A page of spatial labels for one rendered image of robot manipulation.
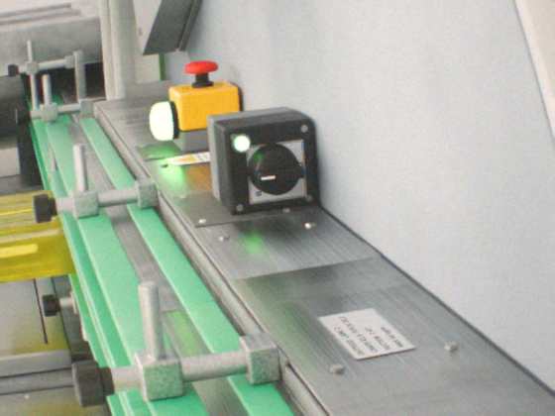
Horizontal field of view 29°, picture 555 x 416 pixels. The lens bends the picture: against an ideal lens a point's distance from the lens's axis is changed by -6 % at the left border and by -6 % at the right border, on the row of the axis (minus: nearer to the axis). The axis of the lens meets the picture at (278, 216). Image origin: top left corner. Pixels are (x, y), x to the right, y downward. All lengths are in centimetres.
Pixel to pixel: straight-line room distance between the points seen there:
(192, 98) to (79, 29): 131
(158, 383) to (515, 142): 26
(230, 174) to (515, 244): 40
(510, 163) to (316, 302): 20
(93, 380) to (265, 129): 38
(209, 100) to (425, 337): 62
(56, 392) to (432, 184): 81
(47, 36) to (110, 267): 163
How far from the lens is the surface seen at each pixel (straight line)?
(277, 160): 98
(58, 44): 255
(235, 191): 100
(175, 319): 83
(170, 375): 68
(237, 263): 87
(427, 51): 74
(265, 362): 69
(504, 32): 63
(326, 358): 69
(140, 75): 176
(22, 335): 157
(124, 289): 89
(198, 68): 128
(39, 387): 148
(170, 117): 128
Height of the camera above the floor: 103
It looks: 14 degrees down
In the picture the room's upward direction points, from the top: 98 degrees counter-clockwise
